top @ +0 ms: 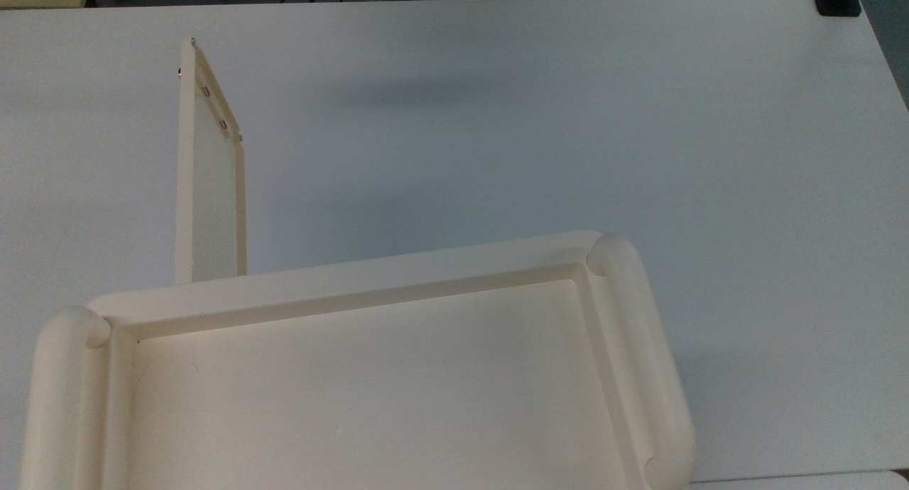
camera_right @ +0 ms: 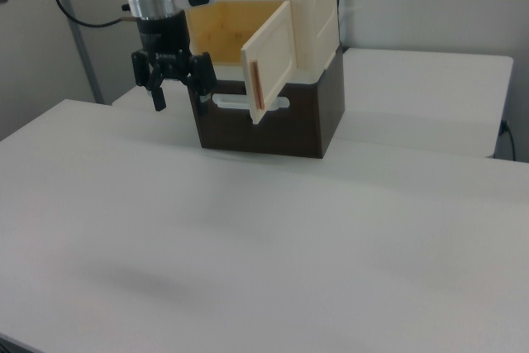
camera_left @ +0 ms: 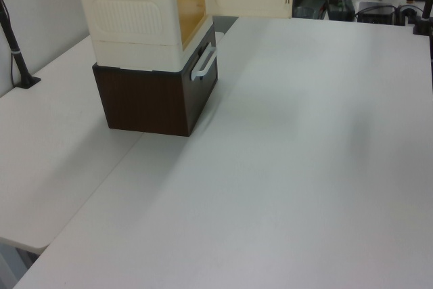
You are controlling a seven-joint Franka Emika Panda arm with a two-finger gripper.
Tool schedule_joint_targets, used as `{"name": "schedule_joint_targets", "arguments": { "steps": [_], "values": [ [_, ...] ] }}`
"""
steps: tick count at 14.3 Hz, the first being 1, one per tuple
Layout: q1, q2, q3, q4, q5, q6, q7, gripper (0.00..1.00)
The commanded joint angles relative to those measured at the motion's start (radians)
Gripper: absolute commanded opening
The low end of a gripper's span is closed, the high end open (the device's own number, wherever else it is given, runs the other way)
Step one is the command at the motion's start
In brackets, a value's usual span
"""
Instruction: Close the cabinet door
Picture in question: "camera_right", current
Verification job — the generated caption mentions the brown wooden door handle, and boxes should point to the brown wooden door handle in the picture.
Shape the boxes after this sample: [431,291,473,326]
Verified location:
[249,60,266,112]

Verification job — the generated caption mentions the black corner object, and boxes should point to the black corner object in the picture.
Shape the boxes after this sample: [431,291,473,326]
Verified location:
[0,333,31,353]

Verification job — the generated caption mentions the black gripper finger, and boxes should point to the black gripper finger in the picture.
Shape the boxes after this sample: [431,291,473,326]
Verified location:
[131,50,168,113]
[181,50,218,118]

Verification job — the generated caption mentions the dark brown drawer box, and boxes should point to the dark brown drawer box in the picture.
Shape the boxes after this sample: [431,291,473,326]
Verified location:
[188,48,346,160]

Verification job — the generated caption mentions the black power cable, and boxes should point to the black power cable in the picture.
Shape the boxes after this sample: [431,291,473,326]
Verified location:
[498,120,517,161]

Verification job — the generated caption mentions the grey metal wall post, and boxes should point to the grey metal wall post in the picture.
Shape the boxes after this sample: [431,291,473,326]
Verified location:
[67,17,105,105]

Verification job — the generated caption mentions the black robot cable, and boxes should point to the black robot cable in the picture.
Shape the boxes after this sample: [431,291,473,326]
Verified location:
[52,0,140,31]

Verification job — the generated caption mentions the cream cabinet door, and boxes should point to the cream cabinet door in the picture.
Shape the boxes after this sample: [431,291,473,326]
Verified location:
[240,0,299,126]

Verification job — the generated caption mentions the cream plastic cabinet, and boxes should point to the cream plastic cabinet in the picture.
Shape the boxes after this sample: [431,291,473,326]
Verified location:
[180,0,342,83]

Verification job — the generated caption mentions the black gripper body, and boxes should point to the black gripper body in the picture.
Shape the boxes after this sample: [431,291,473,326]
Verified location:
[137,11,193,82]

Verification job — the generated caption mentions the white drawer handle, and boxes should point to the white drawer handle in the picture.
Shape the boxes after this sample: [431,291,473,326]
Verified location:
[212,93,291,112]

